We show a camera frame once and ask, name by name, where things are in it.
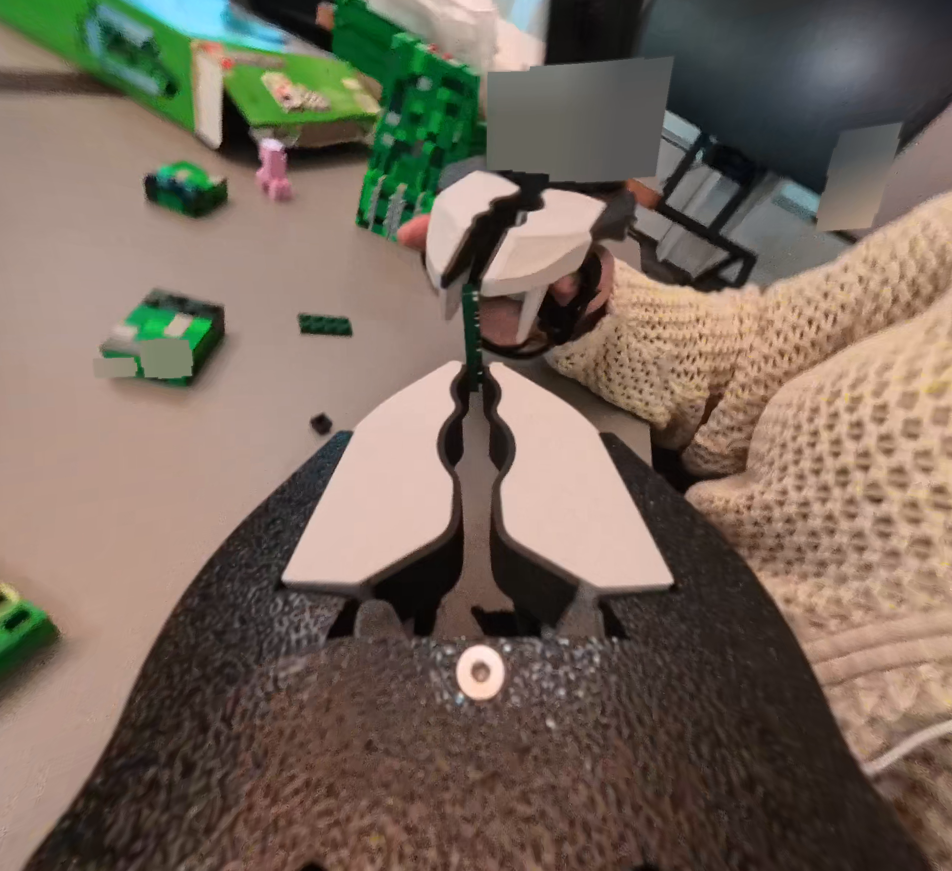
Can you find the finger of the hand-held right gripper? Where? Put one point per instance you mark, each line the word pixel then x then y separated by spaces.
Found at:
pixel 550 239
pixel 454 224

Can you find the large dark wall screen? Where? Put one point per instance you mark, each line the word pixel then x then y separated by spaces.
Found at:
pixel 781 31

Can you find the green brick cube head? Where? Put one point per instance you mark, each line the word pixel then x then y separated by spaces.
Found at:
pixel 186 188

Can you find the pink brick pig figure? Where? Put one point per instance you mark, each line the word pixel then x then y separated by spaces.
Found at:
pixel 273 168

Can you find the green plastic bin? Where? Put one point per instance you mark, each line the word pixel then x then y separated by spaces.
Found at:
pixel 357 31

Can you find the tall green blocky brick figure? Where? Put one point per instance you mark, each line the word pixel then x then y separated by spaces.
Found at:
pixel 416 142

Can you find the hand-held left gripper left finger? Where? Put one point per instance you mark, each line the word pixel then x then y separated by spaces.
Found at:
pixel 379 506

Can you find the dark green brick plate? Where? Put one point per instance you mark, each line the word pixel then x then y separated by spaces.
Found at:
pixel 326 325
pixel 471 335

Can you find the person's right forearm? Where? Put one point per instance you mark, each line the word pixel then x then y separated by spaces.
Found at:
pixel 669 335

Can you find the black metal table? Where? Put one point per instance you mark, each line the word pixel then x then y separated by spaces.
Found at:
pixel 706 216

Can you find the person's right hand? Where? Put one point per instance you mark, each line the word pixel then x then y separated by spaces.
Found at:
pixel 498 321

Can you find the green building set box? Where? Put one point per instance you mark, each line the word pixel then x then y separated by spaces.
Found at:
pixel 44 1

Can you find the small green brick assembly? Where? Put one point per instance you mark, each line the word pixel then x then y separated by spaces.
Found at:
pixel 171 313

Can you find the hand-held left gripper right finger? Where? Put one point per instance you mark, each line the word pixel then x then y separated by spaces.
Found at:
pixel 580 506

